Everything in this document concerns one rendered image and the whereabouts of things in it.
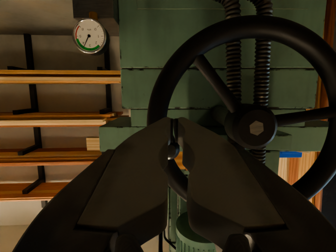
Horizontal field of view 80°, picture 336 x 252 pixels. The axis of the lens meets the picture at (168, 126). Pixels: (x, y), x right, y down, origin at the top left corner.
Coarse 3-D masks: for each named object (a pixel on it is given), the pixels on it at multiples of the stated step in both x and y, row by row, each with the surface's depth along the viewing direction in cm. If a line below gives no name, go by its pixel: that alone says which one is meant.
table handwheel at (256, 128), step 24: (216, 24) 26; (240, 24) 25; (264, 24) 25; (288, 24) 25; (192, 48) 26; (312, 48) 26; (168, 72) 26; (168, 96) 27; (216, 120) 41; (240, 120) 26; (264, 120) 26; (288, 120) 28; (312, 120) 28; (240, 144) 27; (264, 144) 27; (168, 168) 28; (312, 168) 30; (312, 192) 29
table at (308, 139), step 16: (112, 128) 46; (128, 128) 46; (208, 128) 44; (288, 128) 46; (304, 128) 46; (320, 128) 46; (112, 144) 47; (272, 144) 37; (288, 144) 37; (304, 144) 47; (320, 144) 47
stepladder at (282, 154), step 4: (280, 152) 125; (284, 152) 124; (288, 152) 124; (292, 152) 124; (296, 152) 124; (300, 152) 124; (280, 156) 126; (284, 156) 126; (288, 156) 126; (292, 156) 126; (296, 156) 126; (300, 156) 126
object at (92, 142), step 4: (88, 136) 64; (92, 136) 64; (96, 136) 64; (88, 140) 63; (92, 140) 63; (96, 140) 63; (88, 144) 63; (92, 144) 63; (96, 144) 63; (88, 148) 63; (92, 148) 63; (96, 148) 63
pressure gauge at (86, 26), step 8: (96, 16) 39; (80, 24) 37; (88, 24) 37; (96, 24) 37; (72, 32) 37; (80, 32) 37; (88, 32) 37; (96, 32) 37; (104, 32) 37; (80, 40) 38; (88, 40) 38; (96, 40) 38; (104, 40) 37; (80, 48) 38; (88, 48) 38; (96, 48) 38; (104, 48) 39
